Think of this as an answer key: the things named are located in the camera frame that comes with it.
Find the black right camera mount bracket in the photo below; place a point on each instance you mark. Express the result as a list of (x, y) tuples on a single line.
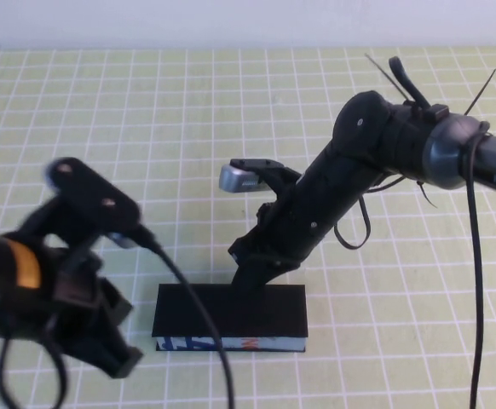
[(284, 181)]

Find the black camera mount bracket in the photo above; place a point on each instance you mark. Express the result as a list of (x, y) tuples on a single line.
[(43, 217), (284, 181)]

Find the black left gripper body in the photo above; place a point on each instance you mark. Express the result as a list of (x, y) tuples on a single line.
[(73, 298)]

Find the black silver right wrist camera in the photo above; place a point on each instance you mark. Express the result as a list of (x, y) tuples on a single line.
[(235, 179)]

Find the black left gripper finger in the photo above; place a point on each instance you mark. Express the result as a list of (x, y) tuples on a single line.
[(113, 302), (111, 353)]

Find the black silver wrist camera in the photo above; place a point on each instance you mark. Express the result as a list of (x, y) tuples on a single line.
[(86, 191), (235, 179)]

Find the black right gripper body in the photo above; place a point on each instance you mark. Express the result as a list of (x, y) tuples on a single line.
[(299, 230)]

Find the black glasses case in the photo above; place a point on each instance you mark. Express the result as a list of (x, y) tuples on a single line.
[(273, 311)]

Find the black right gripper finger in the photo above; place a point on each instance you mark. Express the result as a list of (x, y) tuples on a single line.
[(243, 274), (266, 276)]

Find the black zip tie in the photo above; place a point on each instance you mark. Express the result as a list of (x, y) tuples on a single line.
[(480, 91), (427, 195), (395, 84)]

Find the black left camera mount bracket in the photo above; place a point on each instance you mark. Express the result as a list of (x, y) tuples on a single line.
[(43, 217)]

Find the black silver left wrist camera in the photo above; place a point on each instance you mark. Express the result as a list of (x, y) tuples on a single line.
[(86, 191)]

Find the grey black right Piper arm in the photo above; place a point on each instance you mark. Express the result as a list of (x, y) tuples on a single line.
[(371, 140)]

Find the green white-grid tablecloth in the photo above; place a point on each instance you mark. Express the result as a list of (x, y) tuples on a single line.
[(145, 106)]

